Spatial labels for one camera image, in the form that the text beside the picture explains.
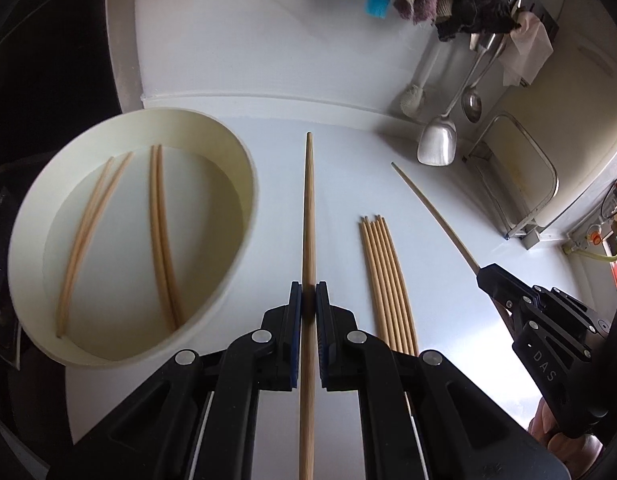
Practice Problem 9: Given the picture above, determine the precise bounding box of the metal spatula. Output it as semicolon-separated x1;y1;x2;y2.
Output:
417;35;509;167

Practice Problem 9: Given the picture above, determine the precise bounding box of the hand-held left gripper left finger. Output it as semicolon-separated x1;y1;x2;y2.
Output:
46;281;304;480

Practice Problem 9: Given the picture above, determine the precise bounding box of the wall socket with orange button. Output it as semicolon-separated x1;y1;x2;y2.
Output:
562;217;617;256

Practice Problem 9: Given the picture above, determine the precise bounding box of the metal cutting board rack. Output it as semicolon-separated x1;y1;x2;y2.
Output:
462;112;560;252

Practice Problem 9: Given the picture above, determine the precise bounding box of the black cable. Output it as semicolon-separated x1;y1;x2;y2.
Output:
601;180;617;222

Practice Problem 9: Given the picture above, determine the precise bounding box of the white round plastic basin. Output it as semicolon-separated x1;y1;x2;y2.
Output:
7;107;262;368

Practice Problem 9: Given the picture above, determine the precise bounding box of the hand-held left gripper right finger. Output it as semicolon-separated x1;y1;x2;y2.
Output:
315;281;571;480

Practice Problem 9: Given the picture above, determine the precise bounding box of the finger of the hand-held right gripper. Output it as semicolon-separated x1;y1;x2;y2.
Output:
488;262;610;335
477;269;541;333

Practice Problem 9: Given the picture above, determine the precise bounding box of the person's right hand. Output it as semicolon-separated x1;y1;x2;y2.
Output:
527;397;605;467

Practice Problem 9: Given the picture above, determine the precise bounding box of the white dish brush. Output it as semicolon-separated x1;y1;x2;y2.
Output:
399;45;442;116

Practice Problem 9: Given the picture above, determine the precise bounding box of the yellow hose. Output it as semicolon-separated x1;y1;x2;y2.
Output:
565;240;617;264

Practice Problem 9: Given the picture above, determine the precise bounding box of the white plastic bag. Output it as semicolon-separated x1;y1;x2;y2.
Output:
501;10;554;89

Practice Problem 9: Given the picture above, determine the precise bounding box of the black gas stove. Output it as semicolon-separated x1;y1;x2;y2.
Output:
0;0;124;461

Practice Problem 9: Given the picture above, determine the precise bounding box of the metal ladle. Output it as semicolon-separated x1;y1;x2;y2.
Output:
461;35;510;124

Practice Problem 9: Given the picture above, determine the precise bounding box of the dark cloth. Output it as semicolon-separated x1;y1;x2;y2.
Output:
435;0;522;44

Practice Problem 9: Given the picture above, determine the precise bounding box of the cream cutting board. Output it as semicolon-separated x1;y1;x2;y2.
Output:
483;25;617;231

